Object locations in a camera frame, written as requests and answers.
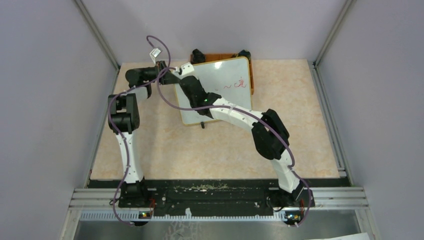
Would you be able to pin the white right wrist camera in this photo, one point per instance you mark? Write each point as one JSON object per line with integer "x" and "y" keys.
{"x": 186, "y": 69}

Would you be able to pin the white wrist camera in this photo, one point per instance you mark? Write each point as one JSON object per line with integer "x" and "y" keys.
{"x": 186, "y": 69}
{"x": 154, "y": 53}

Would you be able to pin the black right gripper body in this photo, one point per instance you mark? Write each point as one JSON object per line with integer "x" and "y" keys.
{"x": 192, "y": 103}

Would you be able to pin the aluminium frame rail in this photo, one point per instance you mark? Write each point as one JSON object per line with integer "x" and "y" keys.
{"x": 330, "y": 198}

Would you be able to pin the dark object in tray right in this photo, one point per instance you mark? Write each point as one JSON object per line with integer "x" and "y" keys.
{"x": 244, "y": 53}

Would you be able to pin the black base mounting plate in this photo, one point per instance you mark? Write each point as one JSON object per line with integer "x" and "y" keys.
{"x": 263, "y": 209}

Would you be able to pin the white whiteboard with yellow frame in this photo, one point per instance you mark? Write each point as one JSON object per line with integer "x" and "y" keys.
{"x": 228, "y": 78}

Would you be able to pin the white slotted cable duct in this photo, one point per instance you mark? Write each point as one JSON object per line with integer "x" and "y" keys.
{"x": 136, "y": 216}

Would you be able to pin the black object in tray left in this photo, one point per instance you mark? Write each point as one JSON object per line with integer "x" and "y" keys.
{"x": 197, "y": 57}

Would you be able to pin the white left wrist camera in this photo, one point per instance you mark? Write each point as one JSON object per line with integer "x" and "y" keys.
{"x": 154, "y": 53}

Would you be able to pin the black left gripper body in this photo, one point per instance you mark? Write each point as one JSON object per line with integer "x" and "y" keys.
{"x": 159, "y": 66}

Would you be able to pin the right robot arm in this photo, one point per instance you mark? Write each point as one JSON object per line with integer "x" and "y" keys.
{"x": 270, "y": 136}

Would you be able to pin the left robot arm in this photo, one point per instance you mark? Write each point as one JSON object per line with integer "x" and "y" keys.
{"x": 123, "y": 119}

